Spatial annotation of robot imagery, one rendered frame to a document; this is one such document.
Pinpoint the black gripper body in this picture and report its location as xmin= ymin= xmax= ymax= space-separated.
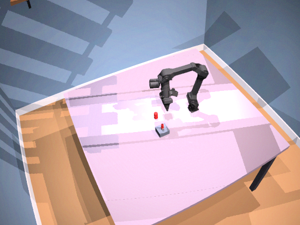
xmin=159 ymin=87 xmax=173 ymax=104

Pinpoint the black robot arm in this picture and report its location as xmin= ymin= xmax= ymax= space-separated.
xmin=149 ymin=62 xmax=209 ymax=113

